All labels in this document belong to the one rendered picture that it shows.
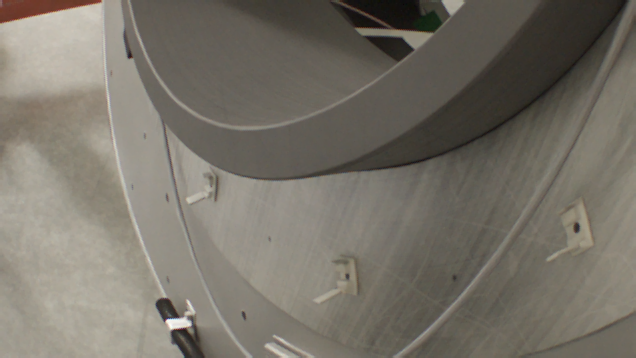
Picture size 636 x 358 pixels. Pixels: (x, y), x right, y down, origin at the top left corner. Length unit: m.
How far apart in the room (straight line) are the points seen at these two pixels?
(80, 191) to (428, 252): 1.26
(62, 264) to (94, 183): 0.26
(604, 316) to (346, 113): 0.16
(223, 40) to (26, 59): 1.41
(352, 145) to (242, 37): 0.34
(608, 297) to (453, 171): 0.13
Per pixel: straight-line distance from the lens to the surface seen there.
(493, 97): 0.29
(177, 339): 0.75
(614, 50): 0.23
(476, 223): 0.35
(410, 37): 0.81
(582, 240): 0.29
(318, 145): 0.36
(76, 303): 1.39
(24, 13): 1.83
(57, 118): 1.78
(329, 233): 0.46
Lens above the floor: 1.12
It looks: 40 degrees down
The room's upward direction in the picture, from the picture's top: 19 degrees clockwise
